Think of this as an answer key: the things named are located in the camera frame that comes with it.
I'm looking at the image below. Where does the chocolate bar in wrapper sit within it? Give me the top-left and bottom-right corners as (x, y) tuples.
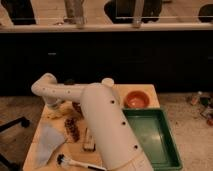
(83, 129), (96, 152)

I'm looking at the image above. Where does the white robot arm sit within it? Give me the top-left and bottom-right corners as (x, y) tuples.
(31, 73), (154, 171)

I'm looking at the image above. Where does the green plastic tray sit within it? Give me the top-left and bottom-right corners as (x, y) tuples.
(123, 108), (182, 171)

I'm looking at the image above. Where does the orange bowl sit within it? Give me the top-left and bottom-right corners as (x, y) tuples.
(124, 91), (150, 108)

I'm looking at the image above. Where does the grey cloth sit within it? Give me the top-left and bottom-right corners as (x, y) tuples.
(35, 124), (65, 168)

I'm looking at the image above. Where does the dark brown bowl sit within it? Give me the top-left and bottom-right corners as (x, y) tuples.
(72, 102), (83, 116)

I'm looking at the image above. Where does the brown pine cone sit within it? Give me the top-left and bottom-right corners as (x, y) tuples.
(64, 118), (80, 142)

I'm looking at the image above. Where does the black chair base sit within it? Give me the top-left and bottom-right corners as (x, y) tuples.
(0, 116), (31, 171)

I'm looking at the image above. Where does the dish brush white handle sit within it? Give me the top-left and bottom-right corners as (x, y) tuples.
(57, 154), (107, 171)

